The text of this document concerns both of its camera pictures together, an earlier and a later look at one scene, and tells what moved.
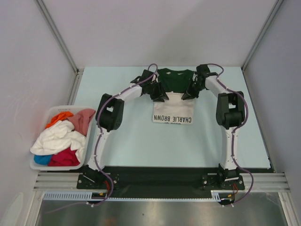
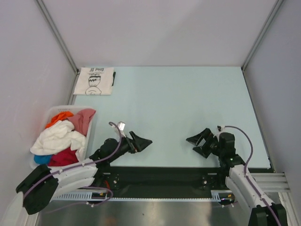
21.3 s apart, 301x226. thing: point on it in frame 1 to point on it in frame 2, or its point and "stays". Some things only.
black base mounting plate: (160, 179) stays
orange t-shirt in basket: (61, 116) stays
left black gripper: (160, 94) to (141, 142)
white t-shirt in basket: (58, 137) stays
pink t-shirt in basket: (82, 119) stays
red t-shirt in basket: (66, 157) stays
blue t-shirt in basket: (43, 159) stays
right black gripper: (190, 93) to (206, 133)
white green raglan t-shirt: (175, 110) to (95, 81)
